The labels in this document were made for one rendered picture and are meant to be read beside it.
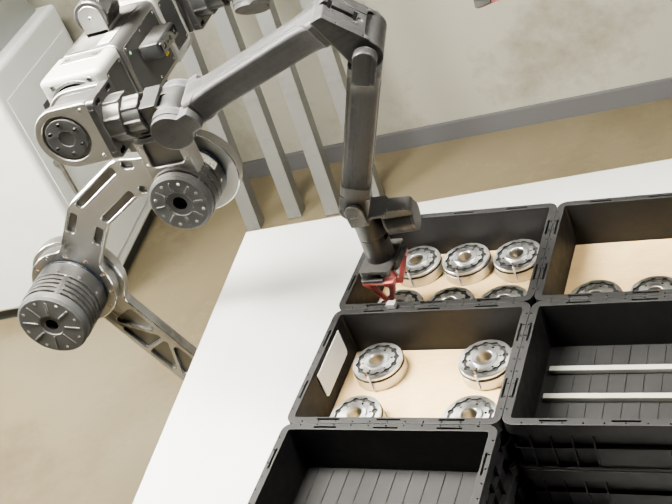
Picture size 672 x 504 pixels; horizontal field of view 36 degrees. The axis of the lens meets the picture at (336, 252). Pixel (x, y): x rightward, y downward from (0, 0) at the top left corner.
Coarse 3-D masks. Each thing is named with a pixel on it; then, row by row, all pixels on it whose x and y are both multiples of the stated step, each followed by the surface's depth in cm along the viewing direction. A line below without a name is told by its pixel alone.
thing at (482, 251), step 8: (456, 248) 223; (464, 248) 222; (472, 248) 221; (480, 248) 220; (448, 256) 221; (480, 256) 218; (488, 256) 217; (448, 264) 220; (456, 264) 218; (472, 264) 216; (480, 264) 216; (448, 272) 217; (464, 272) 215; (472, 272) 215
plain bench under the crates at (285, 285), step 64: (512, 192) 261; (576, 192) 252; (640, 192) 244; (256, 256) 278; (320, 256) 268; (256, 320) 255; (320, 320) 246; (192, 384) 243; (256, 384) 235; (192, 448) 226; (256, 448) 219
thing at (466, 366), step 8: (472, 344) 197; (480, 344) 196; (488, 344) 196; (496, 344) 195; (504, 344) 194; (464, 352) 196; (472, 352) 195; (504, 352) 193; (464, 360) 195; (504, 360) 191; (464, 368) 193; (472, 368) 192; (480, 368) 191; (488, 368) 190; (496, 368) 190; (504, 368) 189; (472, 376) 190; (480, 376) 189; (488, 376) 189
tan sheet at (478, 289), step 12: (492, 252) 223; (444, 276) 222; (492, 276) 216; (384, 288) 226; (396, 288) 224; (408, 288) 223; (420, 288) 221; (432, 288) 220; (444, 288) 218; (468, 288) 216; (480, 288) 215; (492, 288) 213
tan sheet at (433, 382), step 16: (416, 352) 206; (432, 352) 204; (448, 352) 202; (352, 368) 208; (416, 368) 202; (432, 368) 200; (448, 368) 199; (352, 384) 204; (400, 384) 200; (416, 384) 198; (432, 384) 197; (448, 384) 195; (464, 384) 194; (336, 400) 202; (384, 400) 198; (400, 400) 196; (416, 400) 195; (432, 400) 193; (448, 400) 192; (496, 400) 188; (400, 416) 193; (416, 416) 192; (432, 416) 190
